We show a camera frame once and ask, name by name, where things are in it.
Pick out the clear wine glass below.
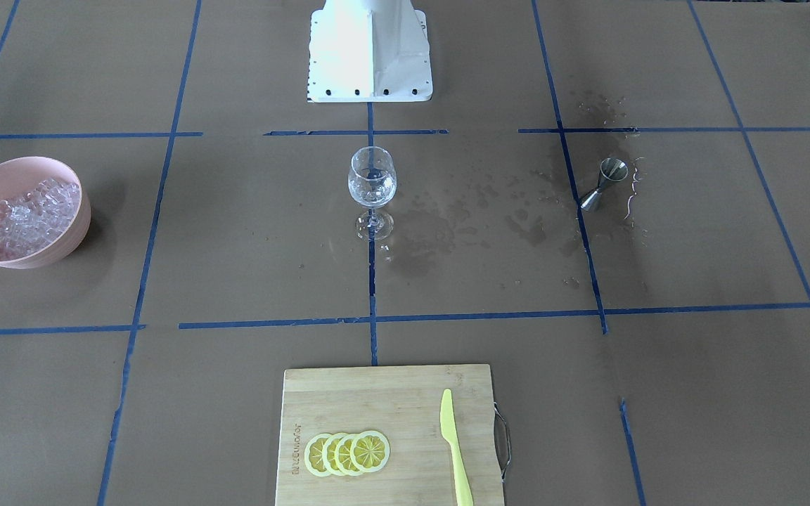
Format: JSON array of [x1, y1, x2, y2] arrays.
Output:
[[347, 146, 398, 241]]

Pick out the steel jigger cup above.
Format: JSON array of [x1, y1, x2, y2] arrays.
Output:
[[579, 157, 628, 212]]

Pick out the bamboo cutting board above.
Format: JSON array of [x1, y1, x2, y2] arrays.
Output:
[[274, 364, 505, 505]]

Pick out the pink bowl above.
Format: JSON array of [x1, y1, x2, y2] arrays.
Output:
[[0, 156, 92, 269]]

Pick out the pile of clear ice cubes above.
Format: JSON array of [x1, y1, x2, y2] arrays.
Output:
[[0, 177, 82, 261]]

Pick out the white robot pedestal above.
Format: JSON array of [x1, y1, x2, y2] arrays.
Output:
[[307, 1, 434, 103]]

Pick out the yellow plastic knife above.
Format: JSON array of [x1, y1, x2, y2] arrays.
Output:
[[438, 389, 475, 505]]

